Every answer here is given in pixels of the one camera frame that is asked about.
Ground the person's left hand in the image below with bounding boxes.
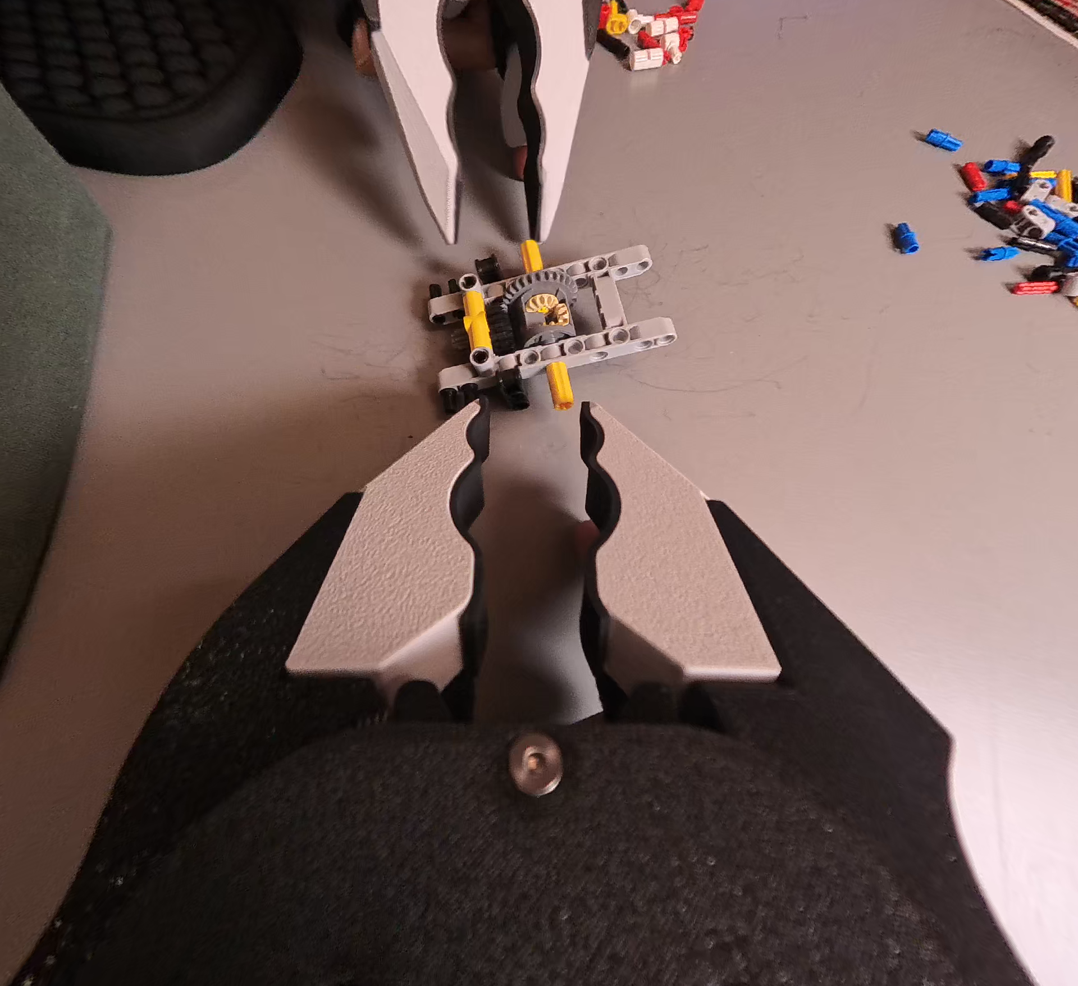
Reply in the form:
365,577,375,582
352,16,533,181

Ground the pile of red white pieces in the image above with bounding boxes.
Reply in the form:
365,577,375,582
600,0,710,73

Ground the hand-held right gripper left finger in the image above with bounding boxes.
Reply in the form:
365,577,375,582
285,400,493,696

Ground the grey lego frame assembly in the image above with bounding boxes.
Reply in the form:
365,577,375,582
425,245,679,414

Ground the pile of mixed lego pieces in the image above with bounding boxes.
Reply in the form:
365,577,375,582
960,134,1078,305

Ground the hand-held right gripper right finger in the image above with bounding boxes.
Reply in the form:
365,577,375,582
578,401,784,698

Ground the person's green sweatshirt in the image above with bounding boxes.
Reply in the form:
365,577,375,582
0,89,115,659

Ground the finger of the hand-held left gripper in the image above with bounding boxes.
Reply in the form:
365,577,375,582
504,0,594,245
366,0,464,248

